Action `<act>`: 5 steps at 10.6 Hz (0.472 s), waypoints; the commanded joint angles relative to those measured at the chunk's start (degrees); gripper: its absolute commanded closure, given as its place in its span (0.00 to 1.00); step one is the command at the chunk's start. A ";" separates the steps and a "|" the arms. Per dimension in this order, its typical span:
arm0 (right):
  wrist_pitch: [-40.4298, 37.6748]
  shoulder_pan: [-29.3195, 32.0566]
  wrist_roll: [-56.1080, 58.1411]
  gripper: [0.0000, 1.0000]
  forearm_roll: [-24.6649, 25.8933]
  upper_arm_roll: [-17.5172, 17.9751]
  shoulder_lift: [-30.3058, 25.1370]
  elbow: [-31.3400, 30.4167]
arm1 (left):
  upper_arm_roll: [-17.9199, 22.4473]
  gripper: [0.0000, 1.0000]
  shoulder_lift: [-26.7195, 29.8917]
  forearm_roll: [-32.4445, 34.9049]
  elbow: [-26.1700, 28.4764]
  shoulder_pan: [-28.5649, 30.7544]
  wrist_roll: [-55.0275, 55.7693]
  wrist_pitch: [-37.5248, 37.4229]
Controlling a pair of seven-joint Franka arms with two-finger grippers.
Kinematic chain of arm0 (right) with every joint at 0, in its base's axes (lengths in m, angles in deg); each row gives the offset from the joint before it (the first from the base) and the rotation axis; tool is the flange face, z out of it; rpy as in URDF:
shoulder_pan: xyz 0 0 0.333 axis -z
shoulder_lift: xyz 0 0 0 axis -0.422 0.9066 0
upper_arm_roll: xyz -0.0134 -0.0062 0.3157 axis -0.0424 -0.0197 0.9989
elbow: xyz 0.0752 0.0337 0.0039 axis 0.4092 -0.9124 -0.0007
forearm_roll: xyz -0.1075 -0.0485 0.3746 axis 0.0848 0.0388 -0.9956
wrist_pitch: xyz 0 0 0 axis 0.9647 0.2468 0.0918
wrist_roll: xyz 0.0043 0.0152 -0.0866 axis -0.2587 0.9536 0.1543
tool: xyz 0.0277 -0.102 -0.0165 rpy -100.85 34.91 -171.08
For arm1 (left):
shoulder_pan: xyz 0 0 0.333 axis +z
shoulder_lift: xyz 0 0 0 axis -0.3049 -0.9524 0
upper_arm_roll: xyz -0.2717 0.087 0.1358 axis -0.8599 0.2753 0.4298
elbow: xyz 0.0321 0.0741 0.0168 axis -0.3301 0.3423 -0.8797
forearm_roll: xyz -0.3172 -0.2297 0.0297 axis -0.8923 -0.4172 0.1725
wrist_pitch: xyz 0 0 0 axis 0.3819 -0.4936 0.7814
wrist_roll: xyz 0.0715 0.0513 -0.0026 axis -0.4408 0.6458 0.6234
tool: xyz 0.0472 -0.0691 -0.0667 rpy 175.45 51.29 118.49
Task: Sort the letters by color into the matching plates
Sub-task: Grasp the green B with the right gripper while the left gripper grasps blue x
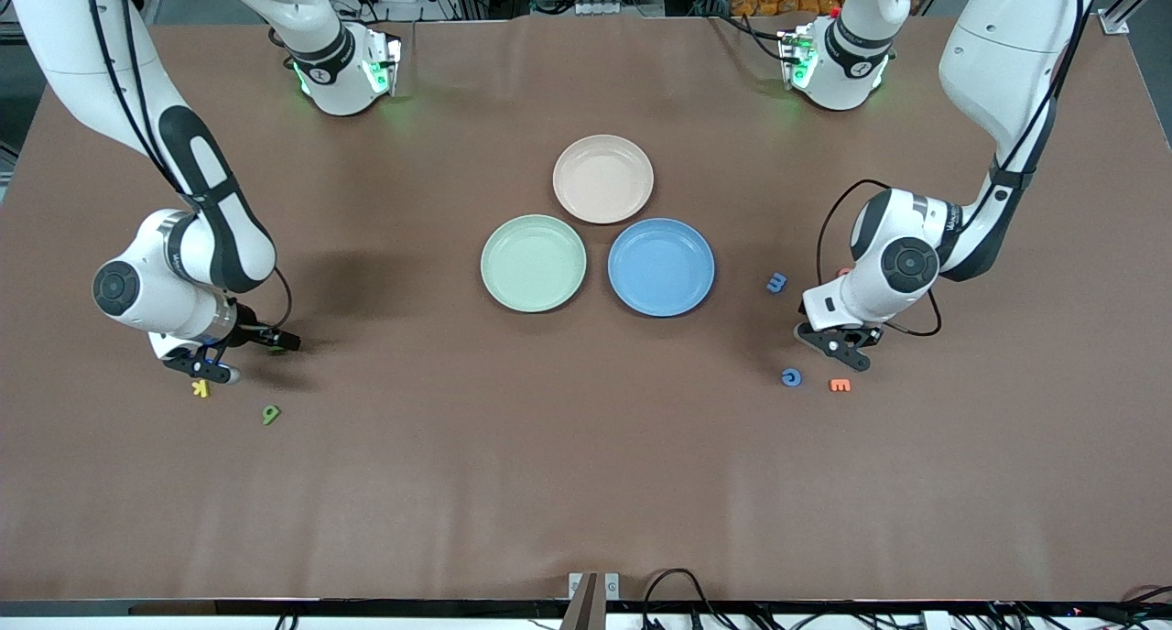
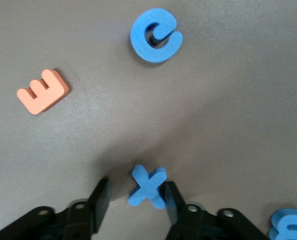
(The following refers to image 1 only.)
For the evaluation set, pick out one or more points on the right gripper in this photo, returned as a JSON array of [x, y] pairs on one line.
[[249, 334]]

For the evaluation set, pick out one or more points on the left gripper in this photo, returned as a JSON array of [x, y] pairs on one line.
[[801, 308]]

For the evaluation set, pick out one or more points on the blue foam letter c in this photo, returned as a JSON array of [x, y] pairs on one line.
[[785, 378]]

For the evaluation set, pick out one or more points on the green foam letter g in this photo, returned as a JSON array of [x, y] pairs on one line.
[[271, 415]]

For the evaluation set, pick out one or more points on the blue foam letter m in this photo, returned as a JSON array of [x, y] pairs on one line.
[[776, 283]]

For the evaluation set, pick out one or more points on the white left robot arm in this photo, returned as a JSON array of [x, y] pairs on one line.
[[998, 53]]

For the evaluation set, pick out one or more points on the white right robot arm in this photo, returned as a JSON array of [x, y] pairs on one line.
[[55, 35]]

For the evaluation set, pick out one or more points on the yellow foam letter k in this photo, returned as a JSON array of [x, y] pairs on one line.
[[200, 390]]

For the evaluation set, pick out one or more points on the blue plate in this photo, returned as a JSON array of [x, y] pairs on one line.
[[661, 267]]

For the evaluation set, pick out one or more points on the brown table mat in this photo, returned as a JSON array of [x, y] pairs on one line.
[[586, 474]]

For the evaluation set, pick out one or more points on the pale pink plate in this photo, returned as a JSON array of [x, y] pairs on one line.
[[602, 179]]

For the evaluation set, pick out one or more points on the light green plate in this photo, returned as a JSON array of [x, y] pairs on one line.
[[531, 264]]

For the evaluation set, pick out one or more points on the long white socket strip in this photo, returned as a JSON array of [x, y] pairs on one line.
[[600, 7]]

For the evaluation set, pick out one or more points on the black table edge rail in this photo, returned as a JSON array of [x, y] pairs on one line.
[[275, 608]]

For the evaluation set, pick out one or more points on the metal bracket with brown post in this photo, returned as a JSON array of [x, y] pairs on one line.
[[593, 598]]

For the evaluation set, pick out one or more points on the aluminium frame profile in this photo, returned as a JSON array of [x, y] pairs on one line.
[[1113, 18]]

